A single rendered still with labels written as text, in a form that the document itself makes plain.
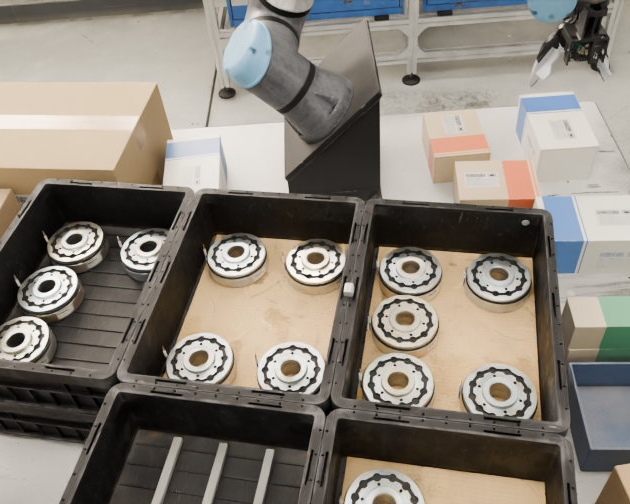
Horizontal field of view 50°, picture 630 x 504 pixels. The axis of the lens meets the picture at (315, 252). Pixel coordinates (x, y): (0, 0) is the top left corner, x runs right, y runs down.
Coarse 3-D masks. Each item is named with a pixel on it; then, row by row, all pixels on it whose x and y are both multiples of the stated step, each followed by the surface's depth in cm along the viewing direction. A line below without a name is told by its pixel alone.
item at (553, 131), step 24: (528, 96) 153; (552, 96) 152; (528, 120) 148; (552, 120) 146; (576, 120) 146; (528, 144) 149; (552, 144) 141; (576, 144) 140; (552, 168) 144; (576, 168) 144
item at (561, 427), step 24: (360, 240) 107; (552, 240) 103; (360, 264) 103; (552, 264) 100; (552, 288) 97; (552, 312) 94; (552, 336) 91; (336, 384) 89; (336, 408) 87; (360, 408) 86; (384, 408) 86; (408, 408) 86; (432, 408) 85; (552, 432) 82
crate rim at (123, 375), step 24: (216, 192) 117; (240, 192) 117; (264, 192) 116; (192, 216) 113; (360, 216) 110; (168, 264) 107; (144, 312) 100; (336, 312) 97; (336, 336) 94; (336, 360) 92; (144, 384) 91; (168, 384) 91; (192, 384) 91; (216, 384) 90
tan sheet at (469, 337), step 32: (384, 256) 117; (448, 256) 116; (448, 288) 111; (448, 320) 107; (480, 320) 106; (512, 320) 106; (448, 352) 103; (480, 352) 102; (512, 352) 102; (448, 384) 99
